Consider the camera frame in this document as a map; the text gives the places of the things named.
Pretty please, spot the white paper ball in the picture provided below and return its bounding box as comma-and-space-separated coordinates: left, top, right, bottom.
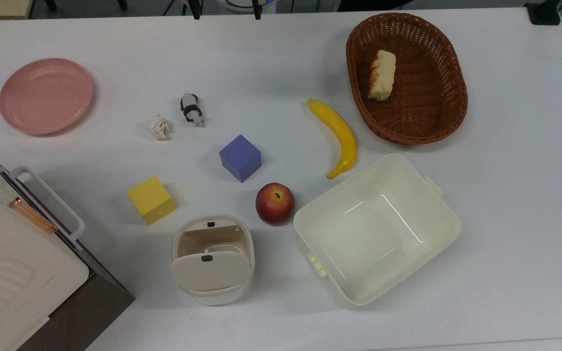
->
147, 115, 171, 141

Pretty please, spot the cream trash can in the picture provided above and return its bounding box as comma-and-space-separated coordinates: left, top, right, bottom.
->
171, 214, 256, 306

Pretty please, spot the black white panda figurine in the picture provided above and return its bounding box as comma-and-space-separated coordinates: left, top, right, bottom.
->
180, 93, 205, 128

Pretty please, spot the bread slice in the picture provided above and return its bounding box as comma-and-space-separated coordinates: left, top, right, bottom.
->
368, 50, 397, 102

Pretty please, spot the yellow banana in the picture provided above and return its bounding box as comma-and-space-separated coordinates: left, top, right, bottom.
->
307, 99, 358, 179

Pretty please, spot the purple cube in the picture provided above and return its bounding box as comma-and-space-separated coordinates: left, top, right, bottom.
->
219, 135, 262, 183

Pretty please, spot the pink plate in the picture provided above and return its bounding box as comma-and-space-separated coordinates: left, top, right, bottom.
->
0, 58, 94, 136

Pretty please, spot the yellow cube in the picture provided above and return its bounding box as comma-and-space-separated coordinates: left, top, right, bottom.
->
127, 176, 177, 226

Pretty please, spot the brown wicker basket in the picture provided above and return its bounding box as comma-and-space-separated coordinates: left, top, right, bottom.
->
346, 13, 469, 145

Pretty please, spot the red apple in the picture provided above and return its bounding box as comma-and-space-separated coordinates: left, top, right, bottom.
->
255, 183, 295, 226

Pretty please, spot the orange cabinet door strip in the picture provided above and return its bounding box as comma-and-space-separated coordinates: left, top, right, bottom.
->
9, 197, 59, 235

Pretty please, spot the beige swing lid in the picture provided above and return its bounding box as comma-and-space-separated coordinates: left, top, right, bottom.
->
171, 220, 252, 293

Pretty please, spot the cream plastic bin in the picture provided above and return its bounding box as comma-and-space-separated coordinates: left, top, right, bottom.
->
294, 154, 462, 307

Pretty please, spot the black table clamp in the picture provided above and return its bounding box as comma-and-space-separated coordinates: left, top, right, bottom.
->
525, 0, 562, 26

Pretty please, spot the dark brown drawer box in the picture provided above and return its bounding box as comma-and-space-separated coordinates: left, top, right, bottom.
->
0, 141, 136, 351

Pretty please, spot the cream plastic cabinet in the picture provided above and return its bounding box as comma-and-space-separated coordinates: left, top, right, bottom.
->
0, 139, 90, 351

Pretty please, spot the white drawer handle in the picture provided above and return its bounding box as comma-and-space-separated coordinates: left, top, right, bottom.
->
10, 166, 85, 252

